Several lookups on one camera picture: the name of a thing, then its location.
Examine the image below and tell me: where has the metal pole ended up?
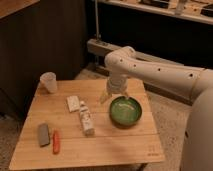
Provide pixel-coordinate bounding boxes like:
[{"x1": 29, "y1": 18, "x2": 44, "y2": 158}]
[{"x1": 94, "y1": 0, "x2": 100, "y2": 40}]

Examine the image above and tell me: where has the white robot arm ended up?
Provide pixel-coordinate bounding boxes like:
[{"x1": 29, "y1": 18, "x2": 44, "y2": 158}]
[{"x1": 101, "y1": 46, "x2": 213, "y2": 171}]

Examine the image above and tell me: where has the white labelled bottle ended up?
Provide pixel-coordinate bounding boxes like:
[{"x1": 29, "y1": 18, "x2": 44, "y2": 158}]
[{"x1": 79, "y1": 101, "x2": 95, "y2": 136}]

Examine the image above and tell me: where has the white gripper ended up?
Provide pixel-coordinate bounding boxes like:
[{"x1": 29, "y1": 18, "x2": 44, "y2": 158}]
[{"x1": 100, "y1": 75, "x2": 130, "y2": 104}]

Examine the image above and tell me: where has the wooden folding table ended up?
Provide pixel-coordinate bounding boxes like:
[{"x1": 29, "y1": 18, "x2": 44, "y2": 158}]
[{"x1": 9, "y1": 79, "x2": 164, "y2": 171}]

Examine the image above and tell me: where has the upper bench with clutter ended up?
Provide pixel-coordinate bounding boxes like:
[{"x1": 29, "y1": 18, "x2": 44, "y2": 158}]
[{"x1": 98, "y1": 0, "x2": 213, "y2": 25}]

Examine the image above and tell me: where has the translucent plastic cup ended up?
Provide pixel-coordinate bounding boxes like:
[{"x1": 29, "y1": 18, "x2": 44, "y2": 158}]
[{"x1": 40, "y1": 72, "x2": 57, "y2": 93}]

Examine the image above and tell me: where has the green bowl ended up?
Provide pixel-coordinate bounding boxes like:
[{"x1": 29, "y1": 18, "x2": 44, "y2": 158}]
[{"x1": 109, "y1": 96, "x2": 143, "y2": 127}]

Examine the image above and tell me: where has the wooden shelf rail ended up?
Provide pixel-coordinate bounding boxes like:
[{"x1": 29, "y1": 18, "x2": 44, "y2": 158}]
[{"x1": 86, "y1": 38, "x2": 213, "y2": 104}]

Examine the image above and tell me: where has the white rectangular block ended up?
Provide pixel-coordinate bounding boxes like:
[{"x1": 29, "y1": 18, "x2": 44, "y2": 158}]
[{"x1": 67, "y1": 96, "x2": 80, "y2": 112}]

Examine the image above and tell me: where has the dark wooden cabinet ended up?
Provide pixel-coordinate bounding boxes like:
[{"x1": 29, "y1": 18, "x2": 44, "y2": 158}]
[{"x1": 0, "y1": 0, "x2": 87, "y2": 118}]

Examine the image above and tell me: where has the grey sponge block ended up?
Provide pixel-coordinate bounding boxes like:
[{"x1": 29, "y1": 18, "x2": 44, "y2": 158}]
[{"x1": 37, "y1": 123, "x2": 50, "y2": 147}]

